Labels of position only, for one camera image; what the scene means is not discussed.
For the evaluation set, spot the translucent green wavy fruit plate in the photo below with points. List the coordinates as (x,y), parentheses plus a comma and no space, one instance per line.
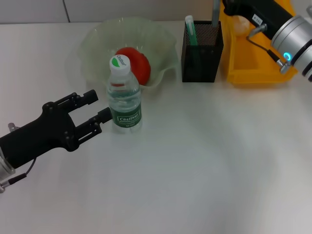
(126,31)

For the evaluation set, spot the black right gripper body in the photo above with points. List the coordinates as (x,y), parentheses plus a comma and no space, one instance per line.
(258,12)

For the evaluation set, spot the mint green utility knife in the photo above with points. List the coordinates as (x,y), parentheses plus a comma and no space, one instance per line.
(191,29)

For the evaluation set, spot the grey marker pen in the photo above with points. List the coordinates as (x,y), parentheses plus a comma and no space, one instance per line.
(215,13)

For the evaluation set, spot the white paper ball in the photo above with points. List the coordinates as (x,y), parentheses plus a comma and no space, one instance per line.
(240,26)

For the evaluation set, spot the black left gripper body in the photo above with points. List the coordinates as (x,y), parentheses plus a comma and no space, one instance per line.
(39,134)

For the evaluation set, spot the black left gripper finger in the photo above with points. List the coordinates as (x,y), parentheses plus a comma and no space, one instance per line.
(83,98)
(97,122)

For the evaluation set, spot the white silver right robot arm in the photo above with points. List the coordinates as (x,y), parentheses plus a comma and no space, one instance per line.
(295,46)

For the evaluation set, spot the yellow plastic bin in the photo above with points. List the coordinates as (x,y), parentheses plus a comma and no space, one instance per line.
(246,70)

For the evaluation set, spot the black mesh pen holder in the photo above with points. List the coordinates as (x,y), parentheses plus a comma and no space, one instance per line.
(201,63)

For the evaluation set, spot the clear water bottle green label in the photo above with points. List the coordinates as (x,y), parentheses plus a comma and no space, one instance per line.
(125,104)

